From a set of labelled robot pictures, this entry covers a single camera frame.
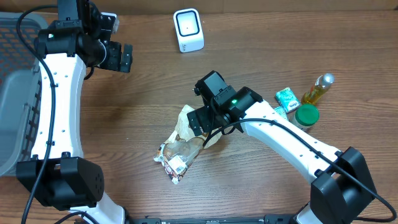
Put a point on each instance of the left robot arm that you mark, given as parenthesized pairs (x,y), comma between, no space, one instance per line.
(69,50)

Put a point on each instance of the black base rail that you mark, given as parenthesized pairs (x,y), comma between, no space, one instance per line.
(267,219)

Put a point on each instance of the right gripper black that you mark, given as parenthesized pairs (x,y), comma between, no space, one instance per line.
(204,115)

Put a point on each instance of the green lid jar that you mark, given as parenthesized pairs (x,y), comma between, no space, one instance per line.
(305,117)

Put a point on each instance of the teal white pouch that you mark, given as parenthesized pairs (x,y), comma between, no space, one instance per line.
(281,111)

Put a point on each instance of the brown snack packet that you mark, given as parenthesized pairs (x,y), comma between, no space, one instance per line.
(179,151)

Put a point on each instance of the small teal white box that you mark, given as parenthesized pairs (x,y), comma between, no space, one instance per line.
(287,99)

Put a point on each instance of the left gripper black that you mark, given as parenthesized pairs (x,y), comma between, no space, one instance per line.
(115,56)

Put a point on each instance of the grey plastic shopping basket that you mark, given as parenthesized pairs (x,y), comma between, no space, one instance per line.
(20,97)

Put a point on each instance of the yellow dish soap bottle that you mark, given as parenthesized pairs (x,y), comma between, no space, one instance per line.
(321,86)

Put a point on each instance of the white barcode scanner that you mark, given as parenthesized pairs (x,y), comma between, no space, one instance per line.
(188,30)

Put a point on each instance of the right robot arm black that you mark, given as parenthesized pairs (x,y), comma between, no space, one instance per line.
(341,184)

